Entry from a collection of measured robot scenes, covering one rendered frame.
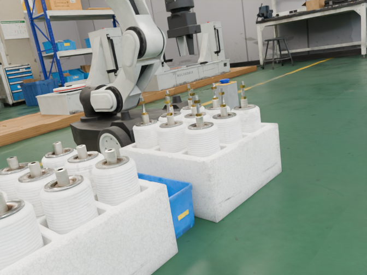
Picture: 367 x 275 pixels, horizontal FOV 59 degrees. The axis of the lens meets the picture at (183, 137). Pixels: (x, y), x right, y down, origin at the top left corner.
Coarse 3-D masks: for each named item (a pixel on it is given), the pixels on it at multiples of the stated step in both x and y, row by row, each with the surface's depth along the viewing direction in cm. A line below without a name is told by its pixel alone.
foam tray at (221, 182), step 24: (240, 144) 95; (264, 144) 104; (144, 168) 103; (168, 168) 95; (192, 168) 88; (216, 168) 86; (240, 168) 95; (264, 168) 105; (192, 192) 91; (216, 192) 87; (240, 192) 96; (216, 216) 88
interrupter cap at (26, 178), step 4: (44, 168) 74; (48, 168) 74; (52, 168) 73; (28, 172) 73; (44, 172) 72; (48, 172) 70; (52, 172) 70; (20, 176) 71; (24, 176) 70; (28, 176) 71; (40, 176) 69; (44, 176) 68; (48, 176) 69; (20, 180) 68; (24, 180) 68; (28, 180) 67; (32, 180) 67; (36, 180) 67
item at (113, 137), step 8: (112, 128) 137; (120, 128) 137; (104, 136) 140; (112, 136) 135; (120, 136) 133; (128, 136) 136; (104, 144) 143; (112, 144) 139; (120, 144) 133; (128, 144) 134; (104, 152) 145
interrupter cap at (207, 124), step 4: (192, 124) 95; (196, 124) 94; (204, 124) 93; (208, 124) 92; (212, 124) 90; (188, 128) 91; (192, 128) 89; (196, 128) 89; (200, 128) 88; (204, 128) 89
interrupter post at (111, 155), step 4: (112, 148) 71; (108, 152) 70; (112, 152) 70; (108, 156) 70; (112, 156) 70; (108, 160) 70; (112, 160) 70; (116, 160) 71; (108, 164) 71; (112, 164) 70
